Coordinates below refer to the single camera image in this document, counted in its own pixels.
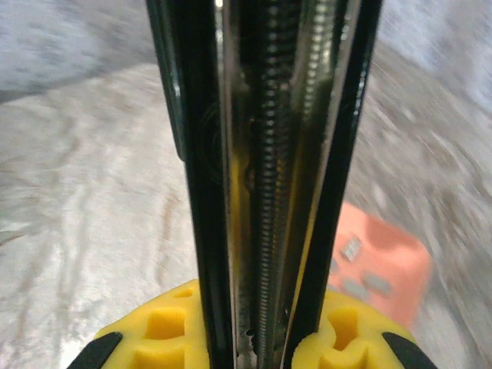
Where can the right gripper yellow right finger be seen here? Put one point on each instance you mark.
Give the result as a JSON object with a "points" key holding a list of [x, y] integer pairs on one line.
{"points": [[357, 346]]}

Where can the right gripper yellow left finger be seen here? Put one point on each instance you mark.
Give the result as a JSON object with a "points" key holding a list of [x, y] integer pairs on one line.
{"points": [[161, 338]]}

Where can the pink plastic tray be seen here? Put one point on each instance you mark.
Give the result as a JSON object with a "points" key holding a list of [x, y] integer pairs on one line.
{"points": [[396, 250]]}

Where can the grey staple strip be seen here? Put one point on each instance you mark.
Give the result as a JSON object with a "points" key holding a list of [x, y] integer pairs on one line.
{"points": [[378, 284], [333, 266], [355, 289], [351, 248]]}

